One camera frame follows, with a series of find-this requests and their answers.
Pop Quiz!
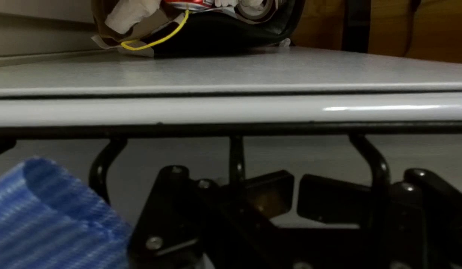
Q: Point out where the black trash bag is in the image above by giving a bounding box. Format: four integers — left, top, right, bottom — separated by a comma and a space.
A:
89, 0, 307, 61

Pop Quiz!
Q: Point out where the black vertical post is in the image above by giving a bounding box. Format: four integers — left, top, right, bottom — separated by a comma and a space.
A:
340, 0, 372, 54

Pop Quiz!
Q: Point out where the black stove grate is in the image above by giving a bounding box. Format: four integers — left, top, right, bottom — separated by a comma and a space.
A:
0, 118, 462, 236

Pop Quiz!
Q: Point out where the white stove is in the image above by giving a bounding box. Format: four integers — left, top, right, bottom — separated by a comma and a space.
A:
0, 46, 462, 230

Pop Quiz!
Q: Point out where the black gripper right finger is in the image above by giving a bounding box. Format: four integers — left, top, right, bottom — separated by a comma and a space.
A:
296, 167, 462, 269

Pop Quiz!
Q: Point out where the blue striped cloth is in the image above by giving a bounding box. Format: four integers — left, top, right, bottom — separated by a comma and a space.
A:
0, 155, 134, 269

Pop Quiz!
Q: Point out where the crumpled white paper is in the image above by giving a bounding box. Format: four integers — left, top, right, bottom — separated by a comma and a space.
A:
103, 0, 164, 37

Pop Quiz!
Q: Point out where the yellow tie string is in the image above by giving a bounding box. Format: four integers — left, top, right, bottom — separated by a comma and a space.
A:
118, 9, 191, 54

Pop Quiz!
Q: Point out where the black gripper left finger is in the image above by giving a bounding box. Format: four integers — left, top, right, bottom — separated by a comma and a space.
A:
128, 166, 296, 269

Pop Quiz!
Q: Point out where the red can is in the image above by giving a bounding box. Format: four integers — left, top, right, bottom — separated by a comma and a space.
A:
161, 0, 213, 12

